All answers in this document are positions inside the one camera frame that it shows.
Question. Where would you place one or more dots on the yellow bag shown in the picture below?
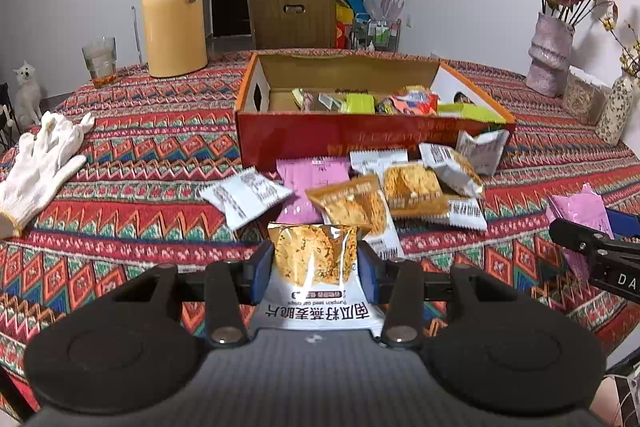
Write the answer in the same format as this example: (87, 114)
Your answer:
(344, 13)

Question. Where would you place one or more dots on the person's leg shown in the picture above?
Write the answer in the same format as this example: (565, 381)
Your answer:
(610, 402)

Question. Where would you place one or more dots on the white fluffy dog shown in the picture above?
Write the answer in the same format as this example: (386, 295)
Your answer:
(27, 94)

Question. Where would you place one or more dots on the pink snack packet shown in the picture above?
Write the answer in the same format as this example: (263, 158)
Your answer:
(312, 179)
(582, 212)

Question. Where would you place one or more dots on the small patterned tissue box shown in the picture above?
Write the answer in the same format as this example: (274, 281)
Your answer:
(582, 99)

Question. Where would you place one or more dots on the yellow thermos jug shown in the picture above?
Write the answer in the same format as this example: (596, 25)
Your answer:
(172, 27)

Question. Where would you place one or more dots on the red orange snack packet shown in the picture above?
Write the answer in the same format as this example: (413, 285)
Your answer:
(410, 104)

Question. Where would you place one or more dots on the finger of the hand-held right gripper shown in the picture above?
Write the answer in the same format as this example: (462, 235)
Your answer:
(625, 223)
(575, 232)

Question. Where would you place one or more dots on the lime green snack packet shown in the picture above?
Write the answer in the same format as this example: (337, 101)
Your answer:
(472, 113)
(360, 103)

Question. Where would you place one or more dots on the red gift box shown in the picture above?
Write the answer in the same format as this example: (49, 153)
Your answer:
(342, 34)

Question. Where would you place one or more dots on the clear glass cup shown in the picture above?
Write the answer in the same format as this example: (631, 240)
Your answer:
(100, 67)

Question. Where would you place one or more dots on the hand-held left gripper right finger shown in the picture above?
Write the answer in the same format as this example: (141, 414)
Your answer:
(369, 274)

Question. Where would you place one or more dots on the pile of cracker packets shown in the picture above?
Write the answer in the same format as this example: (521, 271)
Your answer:
(245, 197)

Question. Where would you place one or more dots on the orange cardboard box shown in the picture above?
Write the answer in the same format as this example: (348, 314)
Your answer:
(300, 142)

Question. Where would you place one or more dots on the pink textured vase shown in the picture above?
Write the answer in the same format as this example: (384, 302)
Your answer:
(550, 57)

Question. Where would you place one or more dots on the black folding chair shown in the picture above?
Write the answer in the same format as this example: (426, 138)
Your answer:
(6, 122)

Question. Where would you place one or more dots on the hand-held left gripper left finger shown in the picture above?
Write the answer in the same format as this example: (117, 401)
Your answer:
(262, 272)

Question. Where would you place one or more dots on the grey snack packet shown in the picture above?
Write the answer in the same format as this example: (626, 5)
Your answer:
(327, 102)

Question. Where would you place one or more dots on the white cracker snack packet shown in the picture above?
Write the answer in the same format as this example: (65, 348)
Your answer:
(312, 257)

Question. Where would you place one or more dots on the white knit glove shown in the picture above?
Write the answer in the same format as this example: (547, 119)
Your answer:
(57, 137)
(30, 192)

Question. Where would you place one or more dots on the speckled white vase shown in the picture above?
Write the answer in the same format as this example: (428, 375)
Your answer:
(615, 112)

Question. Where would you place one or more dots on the white wall outlet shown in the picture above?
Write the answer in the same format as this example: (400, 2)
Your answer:
(410, 22)

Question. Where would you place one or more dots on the small green snack packet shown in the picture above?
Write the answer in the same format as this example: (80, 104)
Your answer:
(298, 98)

